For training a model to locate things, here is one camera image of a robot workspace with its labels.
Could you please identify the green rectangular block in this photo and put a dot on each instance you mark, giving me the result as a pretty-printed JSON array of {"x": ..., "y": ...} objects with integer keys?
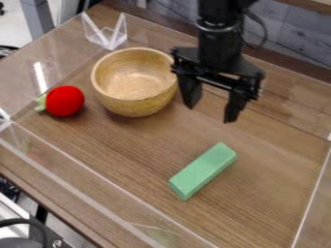
[{"x": 201, "y": 170}]

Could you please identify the wooden bowl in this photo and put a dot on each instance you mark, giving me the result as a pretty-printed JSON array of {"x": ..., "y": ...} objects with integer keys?
[{"x": 132, "y": 80}]

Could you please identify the clear acrylic tray enclosure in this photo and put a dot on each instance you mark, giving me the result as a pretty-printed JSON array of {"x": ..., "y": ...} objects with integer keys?
[{"x": 97, "y": 168}]

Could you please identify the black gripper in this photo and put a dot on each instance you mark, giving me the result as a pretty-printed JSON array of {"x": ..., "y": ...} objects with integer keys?
[{"x": 240, "y": 79}]

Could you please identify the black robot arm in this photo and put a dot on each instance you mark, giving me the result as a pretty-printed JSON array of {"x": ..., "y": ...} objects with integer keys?
[{"x": 215, "y": 62}]

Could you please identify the black metal base bracket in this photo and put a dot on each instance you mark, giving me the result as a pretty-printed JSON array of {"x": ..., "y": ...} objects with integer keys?
[{"x": 44, "y": 235}]

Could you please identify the red plush fruit green leaf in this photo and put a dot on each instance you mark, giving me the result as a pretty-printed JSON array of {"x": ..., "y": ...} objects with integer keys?
[{"x": 62, "y": 101}]

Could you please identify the clear acrylic corner bracket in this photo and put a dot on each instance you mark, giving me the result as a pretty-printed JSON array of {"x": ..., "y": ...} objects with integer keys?
[{"x": 108, "y": 38}]

